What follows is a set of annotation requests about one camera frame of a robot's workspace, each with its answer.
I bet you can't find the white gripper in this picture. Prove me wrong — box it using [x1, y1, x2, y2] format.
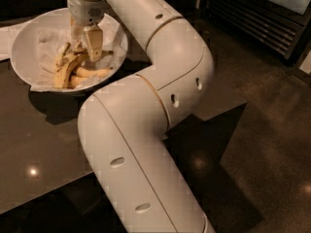
[67, 0, 105, 62]

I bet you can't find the yellow banana peel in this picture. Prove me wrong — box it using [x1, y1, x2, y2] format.
[53, 43, 112, 89]

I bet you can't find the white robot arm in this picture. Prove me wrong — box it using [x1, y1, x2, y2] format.
[67, 0, 215, 233]

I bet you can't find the white bowl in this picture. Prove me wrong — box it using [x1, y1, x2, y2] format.
[10, 7, 129, 98]

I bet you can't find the white paper liner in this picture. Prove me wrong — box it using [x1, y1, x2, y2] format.
[31, 15, 127, 92]

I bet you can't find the white paper sheet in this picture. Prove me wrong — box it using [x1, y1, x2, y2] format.
[0, 20, 29, 61]

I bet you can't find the grey table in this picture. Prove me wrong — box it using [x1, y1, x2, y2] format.
[0, 0, 248, 233]

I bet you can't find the dark slatted appliance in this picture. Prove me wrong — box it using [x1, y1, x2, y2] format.
[200, 0, 311, 63]

